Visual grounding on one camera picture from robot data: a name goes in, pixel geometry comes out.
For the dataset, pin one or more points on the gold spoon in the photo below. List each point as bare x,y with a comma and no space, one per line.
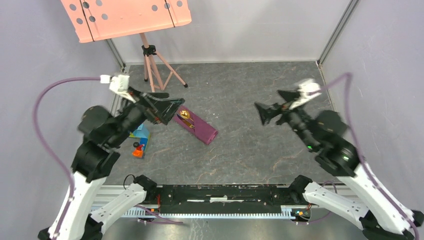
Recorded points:
186,115

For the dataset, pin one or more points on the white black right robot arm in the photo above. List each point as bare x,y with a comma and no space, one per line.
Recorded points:
377,213

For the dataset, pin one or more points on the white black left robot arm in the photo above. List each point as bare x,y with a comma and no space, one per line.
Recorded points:
103,134

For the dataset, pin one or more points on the magenta satin napkin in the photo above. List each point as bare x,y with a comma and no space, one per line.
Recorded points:
203,131

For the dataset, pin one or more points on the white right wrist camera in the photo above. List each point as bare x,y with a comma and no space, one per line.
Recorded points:
308,89

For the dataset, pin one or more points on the pink music stand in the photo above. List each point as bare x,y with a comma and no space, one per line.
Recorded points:
96,20

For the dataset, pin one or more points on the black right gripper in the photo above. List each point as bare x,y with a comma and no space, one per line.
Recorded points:
266,114

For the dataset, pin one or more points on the iridescent rainbow knife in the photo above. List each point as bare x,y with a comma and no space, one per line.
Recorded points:
186,122

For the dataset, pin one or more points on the colourful toy block set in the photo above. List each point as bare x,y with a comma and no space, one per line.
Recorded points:
142,136

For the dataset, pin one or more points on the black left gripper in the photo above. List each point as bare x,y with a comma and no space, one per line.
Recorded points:
163,109

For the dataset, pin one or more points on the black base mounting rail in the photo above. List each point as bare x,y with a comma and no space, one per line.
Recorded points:
223,198

